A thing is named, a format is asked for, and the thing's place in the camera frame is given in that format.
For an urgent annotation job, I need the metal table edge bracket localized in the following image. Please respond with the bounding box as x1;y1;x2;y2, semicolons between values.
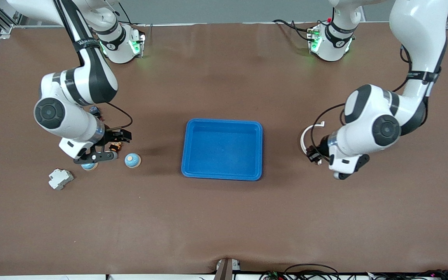
215;258;242;280

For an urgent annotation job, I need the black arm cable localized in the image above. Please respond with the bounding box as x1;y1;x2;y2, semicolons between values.
310;45;442;156
105;102;133;130

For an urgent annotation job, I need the blue plastic tray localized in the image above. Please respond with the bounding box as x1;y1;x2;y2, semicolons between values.
181;118;263;181

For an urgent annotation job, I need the white curved pipe clamp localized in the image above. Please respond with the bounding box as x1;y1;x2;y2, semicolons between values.
300;121;326;166

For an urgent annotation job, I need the white circuit breaker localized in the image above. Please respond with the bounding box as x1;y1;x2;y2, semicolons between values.
48;168;74;191

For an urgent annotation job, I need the black base cable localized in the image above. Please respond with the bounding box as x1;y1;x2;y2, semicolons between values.
119;2;153;41
273;19;314;41

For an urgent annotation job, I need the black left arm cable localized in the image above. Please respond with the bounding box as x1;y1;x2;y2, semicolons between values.
310;45;442;156

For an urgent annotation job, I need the black right base cable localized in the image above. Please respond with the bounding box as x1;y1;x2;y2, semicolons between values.
119;2;153;41

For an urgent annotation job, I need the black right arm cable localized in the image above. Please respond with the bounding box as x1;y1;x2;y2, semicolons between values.
105;102;133;130

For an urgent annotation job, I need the black left base cable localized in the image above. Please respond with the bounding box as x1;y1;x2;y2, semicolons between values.
273;19;314;41

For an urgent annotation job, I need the black cable bundle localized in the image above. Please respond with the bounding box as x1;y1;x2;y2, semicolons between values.
258;263;448;280

